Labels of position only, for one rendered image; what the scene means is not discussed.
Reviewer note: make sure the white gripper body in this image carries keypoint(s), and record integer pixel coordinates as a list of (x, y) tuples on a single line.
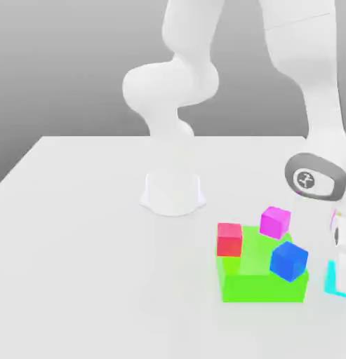
[(345, 235)]

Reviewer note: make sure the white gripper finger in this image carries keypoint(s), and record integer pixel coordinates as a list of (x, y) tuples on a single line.
[(345, 272)]

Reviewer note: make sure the small cyan cube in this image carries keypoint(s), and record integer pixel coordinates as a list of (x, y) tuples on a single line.
[(329, 277)]

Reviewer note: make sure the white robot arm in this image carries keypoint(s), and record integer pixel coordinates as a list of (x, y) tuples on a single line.
[(186, 73)]

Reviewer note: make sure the small blue cube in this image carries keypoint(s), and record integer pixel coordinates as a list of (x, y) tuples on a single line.
[(287, 260)]

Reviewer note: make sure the small magenta cube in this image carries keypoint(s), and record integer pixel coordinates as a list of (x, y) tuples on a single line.
[(273, 223)]

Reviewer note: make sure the small red cube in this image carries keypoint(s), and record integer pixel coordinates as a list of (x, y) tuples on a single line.
[(229, 242)]

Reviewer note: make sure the large green box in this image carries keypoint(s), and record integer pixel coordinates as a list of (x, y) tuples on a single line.
[(262, 289)]

